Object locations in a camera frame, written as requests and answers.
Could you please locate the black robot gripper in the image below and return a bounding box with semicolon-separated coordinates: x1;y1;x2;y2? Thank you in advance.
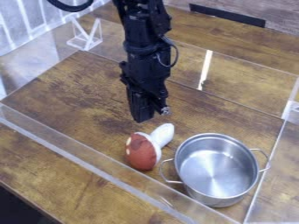
120;49;171;123

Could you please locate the plush mushroom brown white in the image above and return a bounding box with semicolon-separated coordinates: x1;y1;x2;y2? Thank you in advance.
126;123;175;171

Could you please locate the silver pot with handles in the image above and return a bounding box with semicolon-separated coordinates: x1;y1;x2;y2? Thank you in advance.
159;133;271;208

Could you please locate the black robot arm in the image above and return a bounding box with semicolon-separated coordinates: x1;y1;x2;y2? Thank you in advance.
112;0;174;123

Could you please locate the black bar on table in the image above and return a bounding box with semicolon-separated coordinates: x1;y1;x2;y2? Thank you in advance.
190;3;267;28

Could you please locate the clear acrylic triangle bracket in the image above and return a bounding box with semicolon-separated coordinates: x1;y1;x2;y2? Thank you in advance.
67;18;103;51

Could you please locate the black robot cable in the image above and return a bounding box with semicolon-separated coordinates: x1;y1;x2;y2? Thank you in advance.
46;0;96;13

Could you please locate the clear acrylic enclosure panel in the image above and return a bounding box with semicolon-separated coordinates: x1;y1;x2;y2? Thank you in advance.
0;103;299;224

